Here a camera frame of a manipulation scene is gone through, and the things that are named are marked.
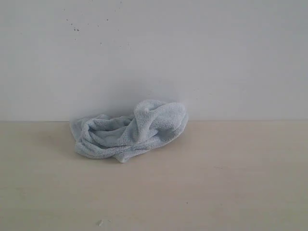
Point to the light blue terry towel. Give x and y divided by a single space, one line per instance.
152 125

